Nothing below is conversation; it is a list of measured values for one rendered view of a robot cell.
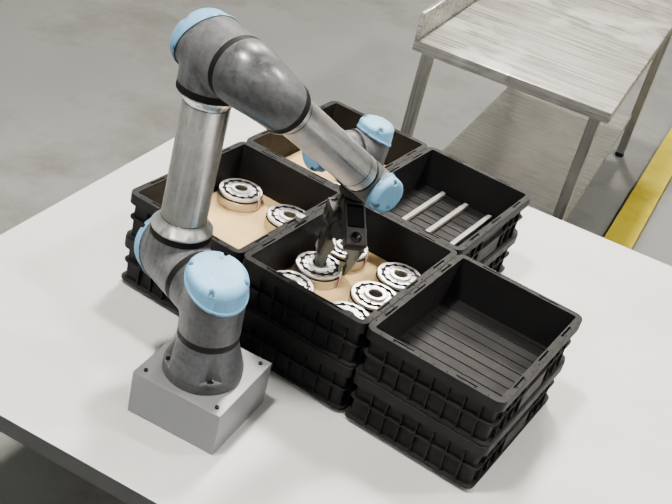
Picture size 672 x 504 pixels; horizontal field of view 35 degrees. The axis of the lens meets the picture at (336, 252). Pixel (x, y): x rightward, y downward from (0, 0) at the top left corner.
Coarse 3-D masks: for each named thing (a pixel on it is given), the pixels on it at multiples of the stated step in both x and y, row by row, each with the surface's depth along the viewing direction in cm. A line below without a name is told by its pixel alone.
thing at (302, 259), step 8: (304, 256) 231; (312, 256) 231; (328, 256) 233; (296, 264) 228; (304, 264) 228; (336, 264) 231; (304, 272) 226; (312, 272) 227; (320, 272) 227; (328, 272) 228; (336, 272) 228
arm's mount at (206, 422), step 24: (264, 360) 208; (144, 384) 198; (168, 384) 197; (240, 384) 201; (264, 384) 209; (144, 408) 201; (168, 408) 198; (192, 408) 195; (216, 408) 194; (240, 408) 202; (192, 432) 198; (216, 432) 195
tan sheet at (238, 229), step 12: (216, 192) 252; (216, 204) 247; (264, 204) 252; (276, 204) 253; (216, 216) 243; (228, 216) 244; (240, 216) 245; (252, 216) 246; (264, 216) 247; (216, 228) 239; (228, 228) 240; (240, 228) 241; (252, 228) 242; (264, 228) 243; (228, 240) 236; (240, 240) 237; (252, 240) 238
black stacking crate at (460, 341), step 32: (448, 288) 232; (480, 288) 232; (512, 288) 227; (416, 320) 223; (448, 320) 228; (480, 320) 231; (512, 320) 230; (544, 320) 226; (384, 352) 203; (448, 352) 219; (480, 352) 221; (512, 352) 223; (384, 384) 206; (416, 384) 201; (480, 384) 212; (512, 384) 214; (448, 416) 200; (480, 416) 196; (512, 416) 206
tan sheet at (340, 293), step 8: (368, 256) 242; (376, 256) 243; (368, 264) 240; (376, 264) 240; (352, 272) 236; (360, 272) 236; (368, 272) 237; (344, 280) 232; (352, 280) 233; (360, 280) 234; (368, 280) 234; (336, 288) 229; (344, 288) 230; (328, 296) 226; (336, 296) 226; (344, 296) 227
